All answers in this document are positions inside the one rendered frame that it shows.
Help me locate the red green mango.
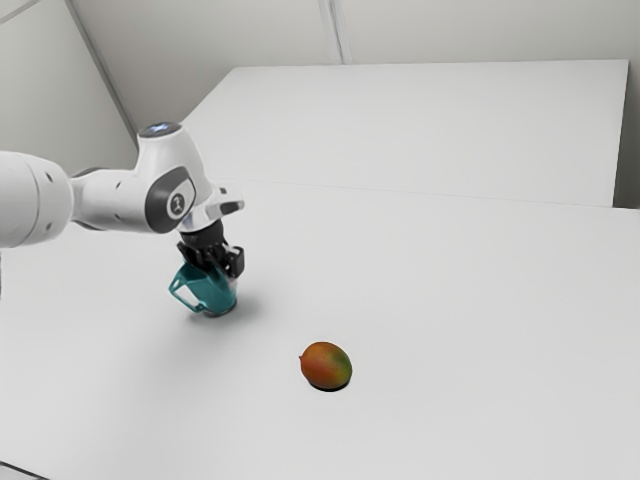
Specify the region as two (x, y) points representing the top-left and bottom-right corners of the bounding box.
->
(298, 341), (354, 391)

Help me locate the teal faceted mug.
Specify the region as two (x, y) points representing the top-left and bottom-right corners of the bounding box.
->
(167, 262), (240, 316)

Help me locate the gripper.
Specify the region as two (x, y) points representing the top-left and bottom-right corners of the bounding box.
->
(175, 223), (247, 297)

